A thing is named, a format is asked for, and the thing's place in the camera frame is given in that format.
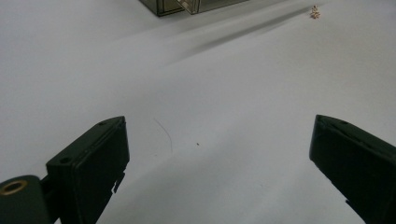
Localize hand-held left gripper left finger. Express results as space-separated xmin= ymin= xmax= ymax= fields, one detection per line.
xmin=46 ymin=116 xmax=131 ymax=224

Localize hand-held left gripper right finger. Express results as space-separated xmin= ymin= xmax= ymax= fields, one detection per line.
xmin=308 ymin=114 xmax=396 ymax=224

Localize small gold earring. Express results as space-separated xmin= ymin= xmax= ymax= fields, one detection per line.
xmin=309 ymin=5 xmax=321 ymax=20

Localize dark clear drawer box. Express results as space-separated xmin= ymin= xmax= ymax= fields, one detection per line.
xmin=138 ymin=0 xmax=250 ymax=18

